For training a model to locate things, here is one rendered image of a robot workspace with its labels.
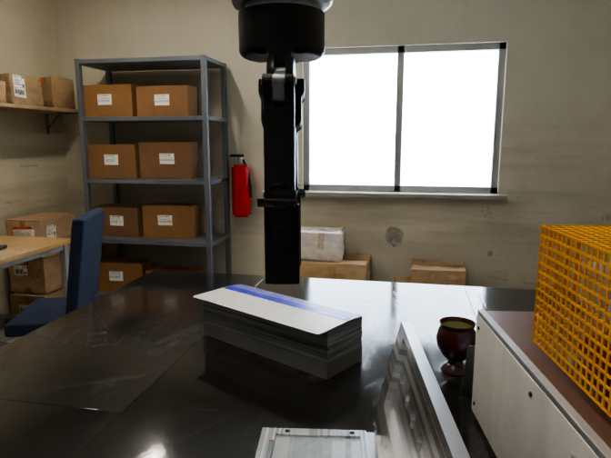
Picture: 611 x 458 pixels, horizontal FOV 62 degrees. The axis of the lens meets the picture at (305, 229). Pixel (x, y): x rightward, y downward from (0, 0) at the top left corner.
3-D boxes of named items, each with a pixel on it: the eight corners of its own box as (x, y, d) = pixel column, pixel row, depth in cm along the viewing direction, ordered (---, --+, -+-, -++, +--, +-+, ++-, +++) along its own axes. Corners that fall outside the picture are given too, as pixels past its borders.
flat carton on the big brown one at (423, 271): (409, 275, 402) (409, 257, 399) (463, 278, 394) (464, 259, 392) (409, 288, 367) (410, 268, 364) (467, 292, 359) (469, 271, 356)
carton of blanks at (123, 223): (93, 235, 416) (90, 206, 412) (108, 231, 436) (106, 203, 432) (138, 237, 406) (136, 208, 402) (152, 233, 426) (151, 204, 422)
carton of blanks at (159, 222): (143, 237, 408) (141, 204, 404) (153, 233, 425) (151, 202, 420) (193, 239, 401) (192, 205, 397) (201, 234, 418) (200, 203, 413)
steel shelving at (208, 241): (122, 299, 457) (107, 67, 423) (232, 306, 437) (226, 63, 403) (92, 314, 414) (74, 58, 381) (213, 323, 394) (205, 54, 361)
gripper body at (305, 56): (245, 23, 48) (246, 123, 50) (230, -3, 40) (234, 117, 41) (323, 23, 48) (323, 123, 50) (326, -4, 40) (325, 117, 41)
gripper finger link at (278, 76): (295, 64, 44) (294, 32, 39) (295, 122, 44) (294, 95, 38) (268, 65, 44) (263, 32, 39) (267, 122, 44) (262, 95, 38)
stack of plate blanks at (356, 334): (203, 333, 131) (202, 294, 129) (240, 321, 141) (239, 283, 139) (326, 380, 106) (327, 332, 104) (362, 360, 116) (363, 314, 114)
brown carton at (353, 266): (298, 281, 421) (298, 250, 417) (371, 284, 410) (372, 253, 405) (287, 294, 383) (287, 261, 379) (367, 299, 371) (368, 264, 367)
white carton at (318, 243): (301, 252, 412) (301, 225, 408) (345, 253, 405) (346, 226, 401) (294, 260, 384) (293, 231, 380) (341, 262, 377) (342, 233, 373)
